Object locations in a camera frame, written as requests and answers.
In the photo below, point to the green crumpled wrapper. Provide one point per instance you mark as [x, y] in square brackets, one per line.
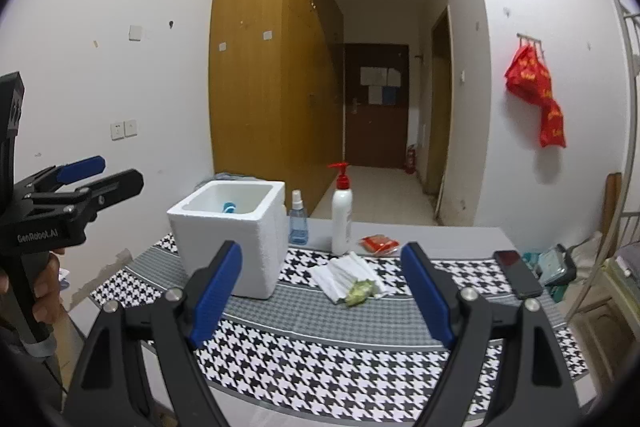
[360, 292]

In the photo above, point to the blue spray bottle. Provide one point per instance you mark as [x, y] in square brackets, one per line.
[297, 227]

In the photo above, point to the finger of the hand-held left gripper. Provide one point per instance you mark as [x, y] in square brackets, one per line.
[117, 186]
[80, 168]

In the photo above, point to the black smartphone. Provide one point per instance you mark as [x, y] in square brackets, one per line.
[517, 274]

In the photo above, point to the person's left hand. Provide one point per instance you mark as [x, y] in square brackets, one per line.
[49, 277]

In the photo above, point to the small red bag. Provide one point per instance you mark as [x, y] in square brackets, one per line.
[554, 124]

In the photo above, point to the square white paper notice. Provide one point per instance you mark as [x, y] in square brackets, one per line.
[375, 95]

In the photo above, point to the teal packet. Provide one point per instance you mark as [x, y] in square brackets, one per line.
[552, 264]

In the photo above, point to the wall hook rack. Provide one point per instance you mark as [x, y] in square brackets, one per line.
[530, 40]

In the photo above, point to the blue paper notice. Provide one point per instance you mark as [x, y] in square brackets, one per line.
[390, 95]

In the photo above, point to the white foam box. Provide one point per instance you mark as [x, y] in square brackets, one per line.
[240, 252]

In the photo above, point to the wooden poles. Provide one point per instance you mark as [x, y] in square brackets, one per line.
[614, 207]

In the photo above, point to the narrow white paper notice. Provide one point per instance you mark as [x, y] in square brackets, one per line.
[394, 77]

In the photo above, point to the large red bag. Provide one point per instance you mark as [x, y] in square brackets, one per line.
[527, 77]

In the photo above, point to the wooden wardrobe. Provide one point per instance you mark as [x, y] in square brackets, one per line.
[250, 107]

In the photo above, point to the houndstooth tablecloth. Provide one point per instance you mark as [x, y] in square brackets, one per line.
[320, 357]

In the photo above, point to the red fire extinguisher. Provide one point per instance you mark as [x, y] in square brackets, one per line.
[410, 159]

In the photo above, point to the wooden side door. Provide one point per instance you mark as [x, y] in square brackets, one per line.
[441, 107]

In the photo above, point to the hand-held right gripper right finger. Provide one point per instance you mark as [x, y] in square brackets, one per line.
[425, 297]

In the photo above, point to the red packet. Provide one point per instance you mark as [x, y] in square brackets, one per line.
[379, 244]

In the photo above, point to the square white wall plate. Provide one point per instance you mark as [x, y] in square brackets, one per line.
[135, 33]

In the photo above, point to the wide white paper notice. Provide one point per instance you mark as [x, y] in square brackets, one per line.
[374, 76]

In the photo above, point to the white wall socket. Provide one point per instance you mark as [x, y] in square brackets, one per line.
[117, 131]

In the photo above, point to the brown door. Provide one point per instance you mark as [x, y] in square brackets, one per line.
[375, 132]

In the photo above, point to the white bunk bed frame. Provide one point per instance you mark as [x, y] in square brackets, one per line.
[631, 57]

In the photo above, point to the white red pump bottle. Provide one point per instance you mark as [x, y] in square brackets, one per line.
[341, 222]

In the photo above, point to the pale blue cloth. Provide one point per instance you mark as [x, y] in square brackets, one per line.
[235, 177]

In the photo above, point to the white wall switch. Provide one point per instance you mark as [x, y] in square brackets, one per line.
[130, 128]

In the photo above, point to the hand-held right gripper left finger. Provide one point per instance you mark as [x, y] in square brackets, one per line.
[217, 292]

